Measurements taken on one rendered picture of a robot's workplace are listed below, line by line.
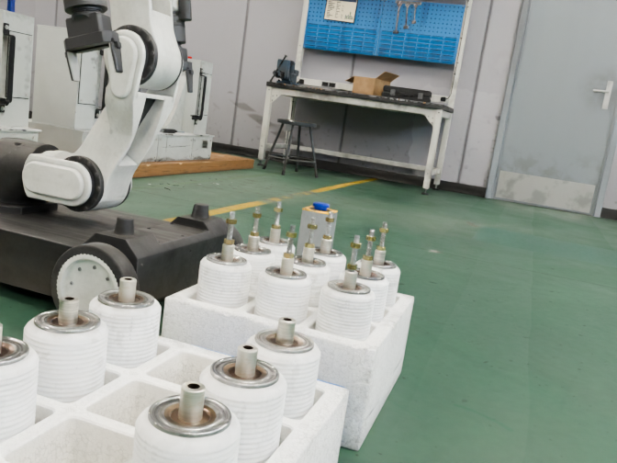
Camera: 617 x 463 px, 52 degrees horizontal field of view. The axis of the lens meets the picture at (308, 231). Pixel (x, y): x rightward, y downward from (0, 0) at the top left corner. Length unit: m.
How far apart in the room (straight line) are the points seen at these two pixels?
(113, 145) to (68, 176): 0.14
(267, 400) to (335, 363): 0.40
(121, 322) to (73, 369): 0.11
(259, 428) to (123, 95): 1.05
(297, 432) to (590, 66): 5.63
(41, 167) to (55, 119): 2.13
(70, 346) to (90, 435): 0.10
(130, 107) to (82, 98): 2.21
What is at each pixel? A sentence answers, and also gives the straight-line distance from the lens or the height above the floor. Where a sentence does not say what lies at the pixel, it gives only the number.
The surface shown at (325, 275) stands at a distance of 1.23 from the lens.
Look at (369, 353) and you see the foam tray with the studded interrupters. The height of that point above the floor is 0.17.
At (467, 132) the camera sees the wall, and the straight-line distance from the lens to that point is 6.19.
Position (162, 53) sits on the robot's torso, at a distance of 1.61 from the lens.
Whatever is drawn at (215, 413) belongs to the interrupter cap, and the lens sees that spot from 0.62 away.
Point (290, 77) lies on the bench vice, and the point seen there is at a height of 0.82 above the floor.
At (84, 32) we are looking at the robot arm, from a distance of 1.47.
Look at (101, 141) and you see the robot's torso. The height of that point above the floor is 0.39.
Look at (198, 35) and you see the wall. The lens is 7.13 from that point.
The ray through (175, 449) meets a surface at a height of 0.24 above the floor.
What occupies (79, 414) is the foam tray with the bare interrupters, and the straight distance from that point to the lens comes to 0.77.
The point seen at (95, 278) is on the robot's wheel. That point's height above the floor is 0.13.
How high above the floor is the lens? 0.54
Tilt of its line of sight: 10 degrees down
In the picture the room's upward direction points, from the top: 8 degrees clockwise
